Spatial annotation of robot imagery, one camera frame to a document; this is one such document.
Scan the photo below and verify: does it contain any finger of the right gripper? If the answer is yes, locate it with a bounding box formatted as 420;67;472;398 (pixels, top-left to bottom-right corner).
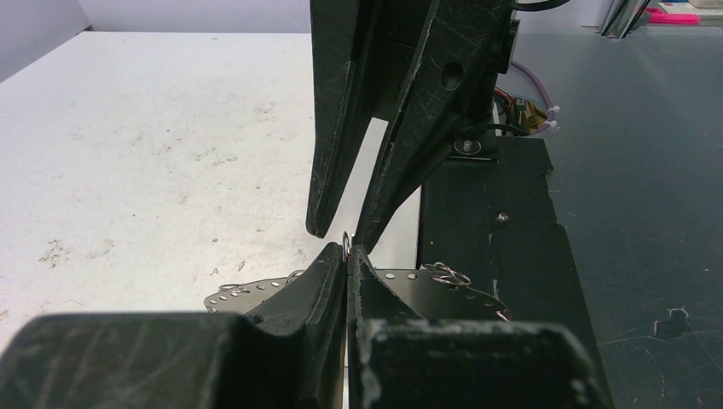
306;1;376;238
355;1;512;252

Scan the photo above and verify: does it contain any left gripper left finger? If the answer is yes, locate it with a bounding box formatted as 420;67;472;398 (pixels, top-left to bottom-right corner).
1;243;346;408

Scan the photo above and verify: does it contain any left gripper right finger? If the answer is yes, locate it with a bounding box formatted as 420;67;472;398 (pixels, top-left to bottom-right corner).
347;245;610;408

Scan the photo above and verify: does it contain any metal key holder ring plate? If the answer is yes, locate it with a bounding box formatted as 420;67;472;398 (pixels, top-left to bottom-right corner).
203;251;512;322

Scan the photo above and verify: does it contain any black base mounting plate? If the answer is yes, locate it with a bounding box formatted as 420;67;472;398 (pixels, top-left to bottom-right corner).
417;137;613;406

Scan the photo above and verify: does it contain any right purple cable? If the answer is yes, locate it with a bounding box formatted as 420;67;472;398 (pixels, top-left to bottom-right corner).
508;59;561;135

